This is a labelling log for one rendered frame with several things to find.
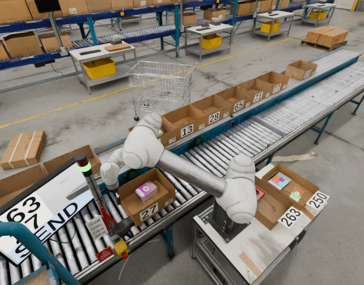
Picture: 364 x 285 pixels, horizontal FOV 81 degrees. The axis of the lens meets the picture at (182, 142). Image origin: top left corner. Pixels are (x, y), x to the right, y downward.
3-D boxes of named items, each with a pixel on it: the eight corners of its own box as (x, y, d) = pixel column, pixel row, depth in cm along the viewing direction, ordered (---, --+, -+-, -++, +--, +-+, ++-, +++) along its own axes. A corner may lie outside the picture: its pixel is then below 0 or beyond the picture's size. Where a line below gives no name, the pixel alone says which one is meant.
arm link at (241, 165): (249, 175, 142) (256, 150, 128) (251, 197, 129) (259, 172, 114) (225, 172, 145) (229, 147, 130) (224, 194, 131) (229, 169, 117)
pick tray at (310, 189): (298, 214, 173) (303, 206, 166) (258, 184, 196) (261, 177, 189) (315, 195, 186) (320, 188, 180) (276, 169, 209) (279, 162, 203)
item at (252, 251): (249, 286, 137) (250, 285, 135) (192, 219, 172) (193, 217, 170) (326, 204, 182) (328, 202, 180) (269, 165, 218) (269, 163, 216)
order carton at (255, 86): (251, 105, 276) (254, 93, 265) (234, 96, 294) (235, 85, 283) (269, 96, 294) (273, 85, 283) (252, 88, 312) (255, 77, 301)
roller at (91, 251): (92, 268, 147) (92, 264, 144) (70, 214, 179) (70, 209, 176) (100, 264, 150) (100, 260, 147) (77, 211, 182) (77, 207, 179)
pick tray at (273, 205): (270, 231, 162) (274, 224, 155) (231, 198, 185) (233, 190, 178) (290, 210, 175) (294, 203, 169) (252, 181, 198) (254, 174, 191)
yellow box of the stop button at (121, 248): (120, 260, 141) (118, 256, 137) (115, 250, 147) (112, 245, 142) (139, 247, 148) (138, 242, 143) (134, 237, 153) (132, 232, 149)
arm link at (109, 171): (115, 187, 149) (122, 172, 159) (110, 172, 139) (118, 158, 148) (100, 185, 150) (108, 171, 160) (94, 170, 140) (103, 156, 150)
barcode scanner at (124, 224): (138, 228, 138) (133, 221, 131) (121, 241, 134) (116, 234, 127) (133, 221, 142) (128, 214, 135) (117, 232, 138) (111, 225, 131)
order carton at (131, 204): (135, 227, 164) (132, 215, 153) (118, 202, 182) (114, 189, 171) (176, 200, 183) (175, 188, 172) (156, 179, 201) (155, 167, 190)
